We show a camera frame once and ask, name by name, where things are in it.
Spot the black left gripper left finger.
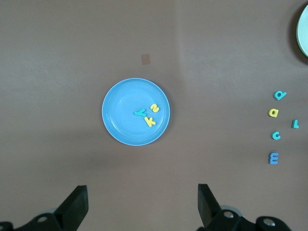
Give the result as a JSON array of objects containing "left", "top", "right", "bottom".
[{"left": 26, "top": 184, "right": 88, "bottom": 231}]

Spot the yellow foam letter k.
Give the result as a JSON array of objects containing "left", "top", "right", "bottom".
[{"left": 144, "top": 116, "right": 157, "bottom": 128}]

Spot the blue foam letter m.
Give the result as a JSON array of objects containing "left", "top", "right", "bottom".
[{"left": 268, "top": 152, "right": 280, "bottom": 166}]

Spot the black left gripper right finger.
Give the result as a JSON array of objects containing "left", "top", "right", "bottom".
[{"left": 197, "top": 183, "right": 251, "bottom": 231}]

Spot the pale green plate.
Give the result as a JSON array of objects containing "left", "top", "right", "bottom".
[{"left": 296, "top": 3, "right": 308, "bottom": 58}]

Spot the teal foam letter d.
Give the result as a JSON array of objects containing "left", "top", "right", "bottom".
[{"left": 273, "top": 90, "right": 287, "bottom": 101}]

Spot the blue plate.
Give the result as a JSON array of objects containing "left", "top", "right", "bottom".
[{"left": 102, "top": 77, "right": 171, "bottom": 146}]

